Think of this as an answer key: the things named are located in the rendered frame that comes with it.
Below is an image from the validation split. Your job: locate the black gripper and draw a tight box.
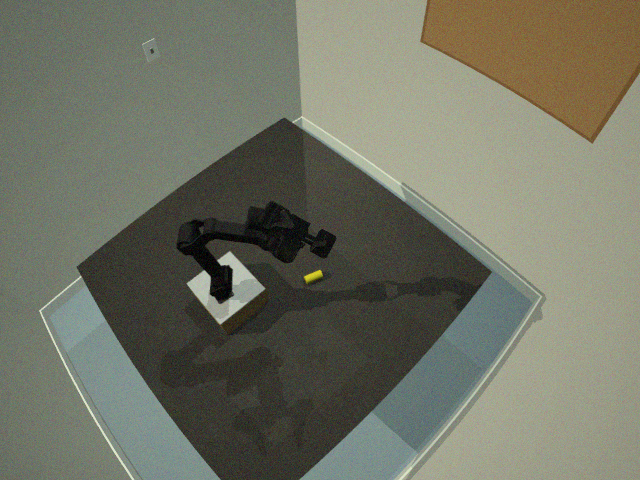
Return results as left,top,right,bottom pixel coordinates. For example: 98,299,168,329
259,201,336,259

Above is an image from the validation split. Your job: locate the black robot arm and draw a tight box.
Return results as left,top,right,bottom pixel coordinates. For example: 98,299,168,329
176,207,305,304

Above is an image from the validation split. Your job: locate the yellow cylinder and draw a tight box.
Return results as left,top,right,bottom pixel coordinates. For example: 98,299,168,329
304,270,323,285

